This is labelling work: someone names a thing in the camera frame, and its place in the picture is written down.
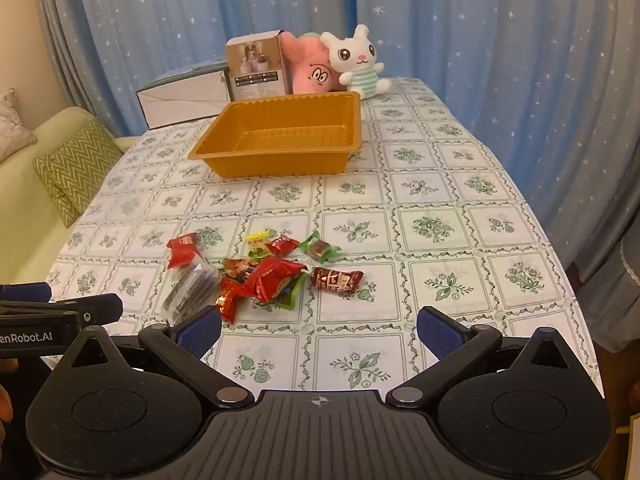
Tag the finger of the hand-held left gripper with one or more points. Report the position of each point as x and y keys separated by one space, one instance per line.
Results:
x=25 y=291
x=100 y=306

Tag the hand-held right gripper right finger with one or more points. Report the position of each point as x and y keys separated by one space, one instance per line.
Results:
x=440 y=334

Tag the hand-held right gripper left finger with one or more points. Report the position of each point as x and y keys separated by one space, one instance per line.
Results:
x=199 y=334

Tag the red foil candy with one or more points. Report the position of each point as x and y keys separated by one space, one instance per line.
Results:
x=227 y=305

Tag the silver packet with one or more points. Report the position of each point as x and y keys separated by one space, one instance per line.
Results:
x=190 y=292

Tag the dark printed snack packet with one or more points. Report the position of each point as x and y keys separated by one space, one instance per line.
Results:
x=237 y=270

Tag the red square snack packet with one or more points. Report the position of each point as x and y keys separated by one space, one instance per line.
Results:
x=182 y=252

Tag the large red snack packet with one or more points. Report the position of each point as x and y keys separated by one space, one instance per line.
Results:
x=275 y=277

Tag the yellow green candy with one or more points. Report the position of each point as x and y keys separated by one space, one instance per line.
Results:
x=257 y=246

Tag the brown red snack packet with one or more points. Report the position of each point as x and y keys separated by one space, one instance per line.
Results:
x=337 y=280

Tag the small red candy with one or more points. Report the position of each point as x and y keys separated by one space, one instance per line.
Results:
x=282 y=246

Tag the orange plastic tray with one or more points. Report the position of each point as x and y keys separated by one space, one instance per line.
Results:
x=280 y=160

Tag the person's left hand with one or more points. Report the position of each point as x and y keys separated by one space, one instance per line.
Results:
x=4 y=405

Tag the light green sofa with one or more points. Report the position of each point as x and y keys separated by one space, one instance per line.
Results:
x=25 y=210

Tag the green zigzag pillow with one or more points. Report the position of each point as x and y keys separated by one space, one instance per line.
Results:
x=75 y=160
x=67 y=210

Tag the beige patterned pillow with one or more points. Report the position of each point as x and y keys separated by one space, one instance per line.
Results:
x=12 y=130

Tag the grey lace-edged curtain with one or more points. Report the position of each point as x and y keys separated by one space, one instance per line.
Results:
x=620 y=270

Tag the large white cardboard box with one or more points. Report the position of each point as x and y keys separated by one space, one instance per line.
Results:
x=180 y=100

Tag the small brown cardboard box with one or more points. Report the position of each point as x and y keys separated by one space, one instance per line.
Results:
x=255 y=67

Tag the blue star-print curtain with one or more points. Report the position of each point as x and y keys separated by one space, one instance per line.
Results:
x=150 y=20
x=500 y=60

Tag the pink plush toy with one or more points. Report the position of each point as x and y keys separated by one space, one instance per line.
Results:
x=310 y=70

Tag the white rabbit plush toy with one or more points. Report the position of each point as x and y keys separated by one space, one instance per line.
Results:
x=355 y=60

